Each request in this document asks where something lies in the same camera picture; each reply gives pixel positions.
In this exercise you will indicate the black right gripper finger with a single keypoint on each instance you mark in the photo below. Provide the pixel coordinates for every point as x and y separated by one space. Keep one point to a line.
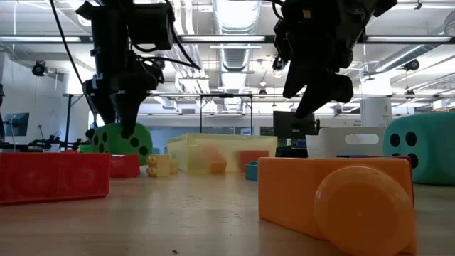
296 80
327 90

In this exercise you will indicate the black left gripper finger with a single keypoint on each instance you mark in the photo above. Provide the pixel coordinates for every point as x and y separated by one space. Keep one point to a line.
101 103
129 110

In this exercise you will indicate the green foam die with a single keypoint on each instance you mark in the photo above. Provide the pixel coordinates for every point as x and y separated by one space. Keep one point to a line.
113 144

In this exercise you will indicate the small yellow toy brick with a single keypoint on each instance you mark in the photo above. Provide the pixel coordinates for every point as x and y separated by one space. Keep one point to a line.
159 166
174 166

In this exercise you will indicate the yellow translucent plastic bin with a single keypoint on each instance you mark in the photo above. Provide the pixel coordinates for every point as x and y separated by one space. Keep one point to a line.
192 153

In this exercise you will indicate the red-orange long toy brick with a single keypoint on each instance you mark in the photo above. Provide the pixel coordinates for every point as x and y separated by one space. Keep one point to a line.
218 167

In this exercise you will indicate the black computer monitor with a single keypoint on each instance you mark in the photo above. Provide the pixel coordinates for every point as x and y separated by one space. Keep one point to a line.
284 124

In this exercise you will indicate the white cylindrical column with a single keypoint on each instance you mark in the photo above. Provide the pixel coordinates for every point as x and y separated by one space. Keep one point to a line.
376 112

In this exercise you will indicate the white plastic bin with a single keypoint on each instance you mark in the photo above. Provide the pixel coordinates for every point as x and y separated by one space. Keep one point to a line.
334 145

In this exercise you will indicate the black ceiling lamp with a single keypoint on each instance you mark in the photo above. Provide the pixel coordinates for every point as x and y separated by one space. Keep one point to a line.
39 68
412 64

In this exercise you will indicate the blue rounded toy block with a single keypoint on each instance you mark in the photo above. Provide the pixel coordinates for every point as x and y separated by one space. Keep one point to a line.
355 156

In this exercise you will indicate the grey computer monitor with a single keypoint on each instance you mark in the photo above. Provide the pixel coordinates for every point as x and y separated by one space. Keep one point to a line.
17 124

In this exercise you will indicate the small cyan toy brick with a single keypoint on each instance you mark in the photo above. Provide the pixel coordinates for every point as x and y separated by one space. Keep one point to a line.
251 171

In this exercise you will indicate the orange toy car block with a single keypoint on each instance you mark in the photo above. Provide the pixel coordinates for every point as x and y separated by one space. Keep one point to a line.
291 192

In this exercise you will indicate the teal foam die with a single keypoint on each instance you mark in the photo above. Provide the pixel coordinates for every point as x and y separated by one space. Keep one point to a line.
433 160

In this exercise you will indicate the silver ventilation duct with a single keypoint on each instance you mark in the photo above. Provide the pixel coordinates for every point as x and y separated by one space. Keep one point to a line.
236 21

